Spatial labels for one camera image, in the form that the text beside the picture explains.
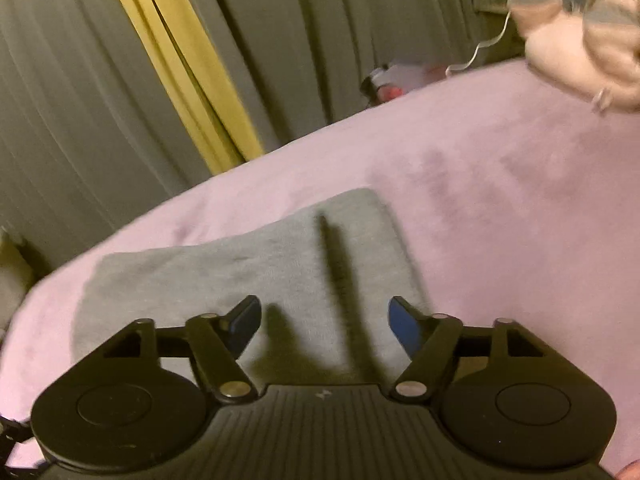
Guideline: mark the grey-green curtain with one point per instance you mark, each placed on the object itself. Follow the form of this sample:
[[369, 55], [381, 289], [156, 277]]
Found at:
[[90, 139]]

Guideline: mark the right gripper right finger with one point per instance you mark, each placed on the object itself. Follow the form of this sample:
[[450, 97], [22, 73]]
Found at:
[[429, 341]]

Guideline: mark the pink plush toy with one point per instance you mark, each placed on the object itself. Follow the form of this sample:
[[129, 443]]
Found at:
[[590, 47]]

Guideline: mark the pink fleece blanket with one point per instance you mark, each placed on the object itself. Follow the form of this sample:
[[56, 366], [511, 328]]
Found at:
[[515, 199]]

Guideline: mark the red and white object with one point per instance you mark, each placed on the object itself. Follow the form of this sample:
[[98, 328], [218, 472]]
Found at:
[[393, 80]]

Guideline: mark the grey knit pants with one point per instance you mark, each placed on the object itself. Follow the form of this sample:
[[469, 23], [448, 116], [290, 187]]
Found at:
[[324, 276]]

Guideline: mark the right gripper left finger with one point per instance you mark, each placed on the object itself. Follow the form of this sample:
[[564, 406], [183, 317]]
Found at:
[[216, 343]]

